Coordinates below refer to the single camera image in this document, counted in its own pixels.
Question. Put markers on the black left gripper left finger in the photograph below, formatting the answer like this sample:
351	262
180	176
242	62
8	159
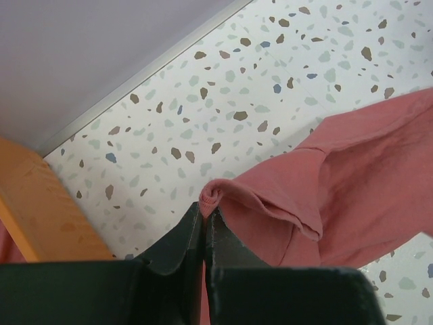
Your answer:
162	285

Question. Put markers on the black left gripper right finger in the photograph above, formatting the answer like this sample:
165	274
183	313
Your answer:
243	289

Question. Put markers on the pink t shirt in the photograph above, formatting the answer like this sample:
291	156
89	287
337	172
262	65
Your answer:
9	252
358	187

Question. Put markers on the orange plastic laundry basket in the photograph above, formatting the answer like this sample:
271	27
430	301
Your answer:
41	217

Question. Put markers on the pink t shirt in basket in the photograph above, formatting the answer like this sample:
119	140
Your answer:
9	252

